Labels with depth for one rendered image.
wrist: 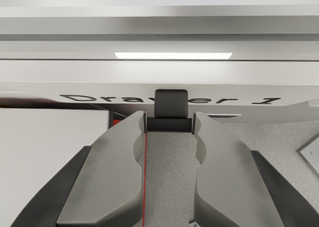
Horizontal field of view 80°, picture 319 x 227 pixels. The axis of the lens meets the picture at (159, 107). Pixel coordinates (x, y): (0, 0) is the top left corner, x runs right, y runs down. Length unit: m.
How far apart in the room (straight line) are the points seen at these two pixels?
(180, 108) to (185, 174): 0.95
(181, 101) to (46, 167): 0.27
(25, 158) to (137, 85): 0.27
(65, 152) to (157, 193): 0.82
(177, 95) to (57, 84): 0.10
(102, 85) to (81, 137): 0.19
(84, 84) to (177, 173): 0.96
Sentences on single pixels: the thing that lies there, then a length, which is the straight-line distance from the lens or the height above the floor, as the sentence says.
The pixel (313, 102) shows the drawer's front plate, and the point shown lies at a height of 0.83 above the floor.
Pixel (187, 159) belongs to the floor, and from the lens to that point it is 1.08.
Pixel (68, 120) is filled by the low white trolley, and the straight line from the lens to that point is 0.35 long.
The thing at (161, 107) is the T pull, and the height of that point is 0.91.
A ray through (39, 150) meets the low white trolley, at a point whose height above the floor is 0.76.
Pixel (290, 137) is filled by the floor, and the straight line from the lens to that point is 1.25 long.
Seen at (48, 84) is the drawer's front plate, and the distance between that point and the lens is 0.18.
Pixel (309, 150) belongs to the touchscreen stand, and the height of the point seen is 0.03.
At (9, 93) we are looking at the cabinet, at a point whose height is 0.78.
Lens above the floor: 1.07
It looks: 82 degrees down
